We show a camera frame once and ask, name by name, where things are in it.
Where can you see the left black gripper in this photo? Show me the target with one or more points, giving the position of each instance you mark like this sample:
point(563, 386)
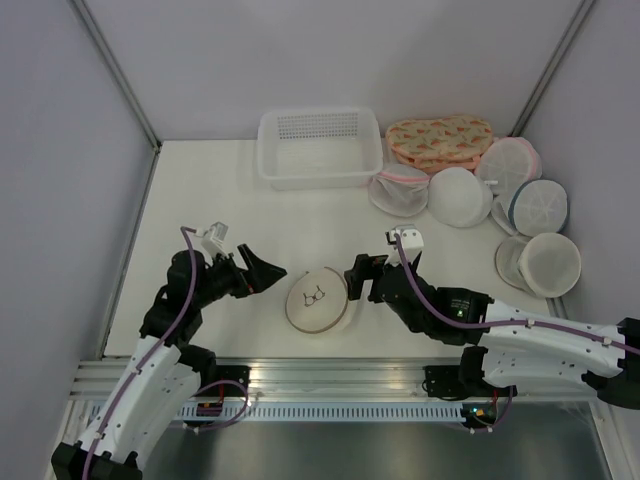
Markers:
point(259, 276)

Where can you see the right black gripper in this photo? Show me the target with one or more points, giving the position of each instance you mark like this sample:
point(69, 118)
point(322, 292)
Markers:
point(363, 266)

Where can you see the beige mesh laundry bag glasses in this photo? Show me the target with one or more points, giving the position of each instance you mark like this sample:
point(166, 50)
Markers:
point(317, 303)

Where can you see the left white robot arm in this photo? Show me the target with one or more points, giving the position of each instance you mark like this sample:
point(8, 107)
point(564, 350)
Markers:
point(166, 369)

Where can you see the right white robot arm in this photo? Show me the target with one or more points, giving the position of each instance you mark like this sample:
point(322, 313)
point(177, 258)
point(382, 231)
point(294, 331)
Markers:
point(504, 347)

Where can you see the pink trim mesh bag front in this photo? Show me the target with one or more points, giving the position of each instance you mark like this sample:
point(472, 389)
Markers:
point(399, 190)

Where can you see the pink trim mesh bag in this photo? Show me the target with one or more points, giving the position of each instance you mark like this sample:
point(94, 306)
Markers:
point(399, 190)
point(508, 163)

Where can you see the white round mesh bag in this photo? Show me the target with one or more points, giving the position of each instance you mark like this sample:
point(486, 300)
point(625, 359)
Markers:
point(456, 197)

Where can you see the pink trim mesh bag back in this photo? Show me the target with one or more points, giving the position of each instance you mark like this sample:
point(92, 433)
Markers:
point(508, 163)

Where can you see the blue trim mesh bag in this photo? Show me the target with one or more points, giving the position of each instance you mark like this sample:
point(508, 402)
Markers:
point(537, 206)

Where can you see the beige mesh bag right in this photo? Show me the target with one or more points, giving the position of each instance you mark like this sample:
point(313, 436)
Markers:
point(546, 266)

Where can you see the white plastic basket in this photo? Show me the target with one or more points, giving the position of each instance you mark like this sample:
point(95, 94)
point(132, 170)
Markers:
point(319, 147)

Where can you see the carrot print pouch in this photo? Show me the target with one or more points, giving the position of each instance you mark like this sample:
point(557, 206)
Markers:
point(433, 145)

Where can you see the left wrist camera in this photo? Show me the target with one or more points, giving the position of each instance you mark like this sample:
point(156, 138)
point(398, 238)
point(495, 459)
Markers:
point(212, 239)

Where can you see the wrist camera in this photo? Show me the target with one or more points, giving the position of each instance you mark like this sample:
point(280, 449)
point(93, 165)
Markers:
point(212, 239)
point(407, 236)

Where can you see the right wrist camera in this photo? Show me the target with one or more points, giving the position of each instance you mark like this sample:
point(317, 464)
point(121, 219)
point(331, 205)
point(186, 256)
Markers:
point(407, 236)

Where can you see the aluminium rail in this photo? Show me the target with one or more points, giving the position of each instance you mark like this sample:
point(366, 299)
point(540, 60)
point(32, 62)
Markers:
point(330, 379)

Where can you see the white slotted cable duct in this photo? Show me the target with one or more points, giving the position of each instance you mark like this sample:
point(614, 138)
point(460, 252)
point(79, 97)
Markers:
point(435, 412)

